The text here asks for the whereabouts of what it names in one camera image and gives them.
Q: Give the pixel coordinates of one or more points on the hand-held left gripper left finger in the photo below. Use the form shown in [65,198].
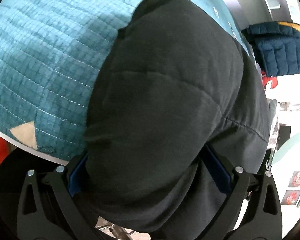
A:
[75,180]

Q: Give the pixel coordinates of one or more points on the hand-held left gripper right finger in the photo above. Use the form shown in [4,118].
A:
[216,170]

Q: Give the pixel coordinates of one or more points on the black hooded zip jacket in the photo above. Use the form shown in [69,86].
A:
[165,92]

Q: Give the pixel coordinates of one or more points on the red bag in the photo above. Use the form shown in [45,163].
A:
[268,81]

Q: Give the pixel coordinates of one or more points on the teal quilted bed sheet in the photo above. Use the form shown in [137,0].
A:
[52,55]

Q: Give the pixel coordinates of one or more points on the yellow and navy puffer jacket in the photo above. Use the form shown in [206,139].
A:
[277,50]

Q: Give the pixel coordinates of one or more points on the red wall picture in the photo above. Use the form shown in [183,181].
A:
[292,197]
[296,178]

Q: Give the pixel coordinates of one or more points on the mint green loft bed frame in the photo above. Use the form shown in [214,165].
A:
[292,142]

